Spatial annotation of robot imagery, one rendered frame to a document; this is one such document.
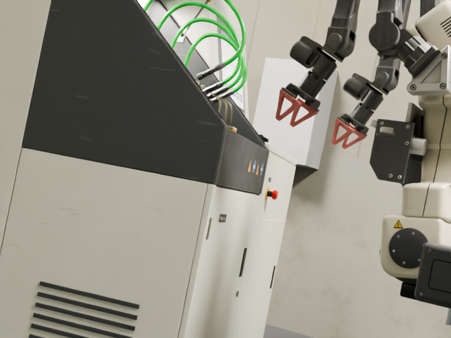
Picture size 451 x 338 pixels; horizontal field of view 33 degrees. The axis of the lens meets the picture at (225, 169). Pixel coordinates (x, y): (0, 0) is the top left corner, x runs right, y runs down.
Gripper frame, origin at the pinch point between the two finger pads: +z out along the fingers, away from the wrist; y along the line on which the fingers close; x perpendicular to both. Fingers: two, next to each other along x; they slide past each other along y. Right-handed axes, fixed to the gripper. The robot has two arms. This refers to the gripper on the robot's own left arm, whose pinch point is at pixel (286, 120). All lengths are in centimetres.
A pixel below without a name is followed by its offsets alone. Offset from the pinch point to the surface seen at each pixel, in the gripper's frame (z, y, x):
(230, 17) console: -11, -88, -91
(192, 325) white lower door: 60, 1, 13
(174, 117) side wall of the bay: 16.9, 11.7, -22.6
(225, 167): 21.0, -1.1, -7.3
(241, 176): 24.6, -22.2, -11.9
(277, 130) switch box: 28, -194, -92
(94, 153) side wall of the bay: 38, 17, -34
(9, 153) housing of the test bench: 54, 24, -55
